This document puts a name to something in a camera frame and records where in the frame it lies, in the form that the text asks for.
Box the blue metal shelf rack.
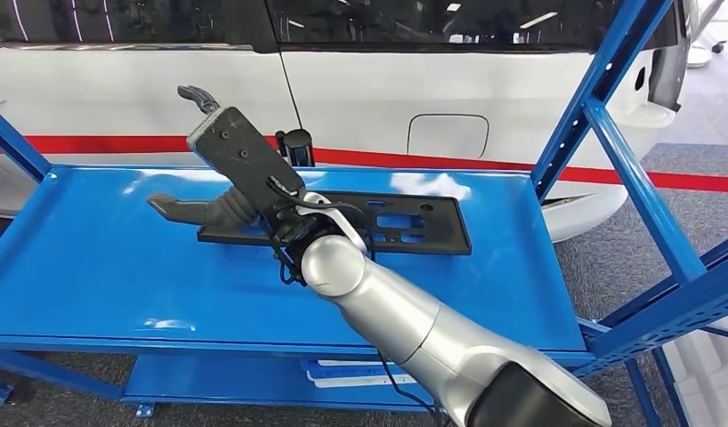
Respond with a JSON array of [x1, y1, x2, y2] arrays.
[[0, 0, 728, 427]]

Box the white swivel chair base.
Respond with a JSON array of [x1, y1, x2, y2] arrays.
[[686, 0, 728, 68]]

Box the white plastic crate stack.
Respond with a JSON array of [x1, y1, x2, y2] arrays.
[[661, 326, 728, 427]]

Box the white car with red stripe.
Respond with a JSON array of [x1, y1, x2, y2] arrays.
[[0, 0, 695, 244]]

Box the right wrist camera with plate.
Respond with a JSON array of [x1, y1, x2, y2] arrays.
[[185, 106, 309, 218]]

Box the small black cylinder device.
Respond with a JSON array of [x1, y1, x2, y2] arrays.
[[274, 127, 316, 169]]

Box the blue plastic crate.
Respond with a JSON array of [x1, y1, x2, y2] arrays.
[[300, 360, 416, 382]]

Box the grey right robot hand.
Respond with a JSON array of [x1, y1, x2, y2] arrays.
[[147, 85, 236, 229]]

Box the long black plastic part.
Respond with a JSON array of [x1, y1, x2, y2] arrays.
[[197, 189, 473, 256]]

